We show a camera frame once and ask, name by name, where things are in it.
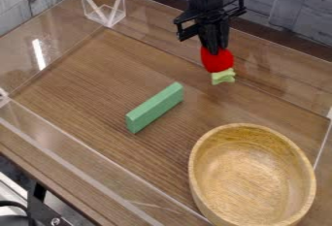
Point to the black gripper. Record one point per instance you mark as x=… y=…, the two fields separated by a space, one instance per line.
x=205 y=19

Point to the red plush strawberry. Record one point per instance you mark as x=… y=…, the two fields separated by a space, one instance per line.
x=218 y=65

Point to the green rectangular block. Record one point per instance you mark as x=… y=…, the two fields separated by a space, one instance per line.
x=154 y=107

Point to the wooden bowl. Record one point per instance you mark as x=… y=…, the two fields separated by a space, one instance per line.
x=250 y=177

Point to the clear acrylic corner bracket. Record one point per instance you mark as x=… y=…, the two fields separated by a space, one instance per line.
x=106 y=15

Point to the black table leg mount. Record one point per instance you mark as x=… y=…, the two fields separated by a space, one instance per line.
x=38 y=213

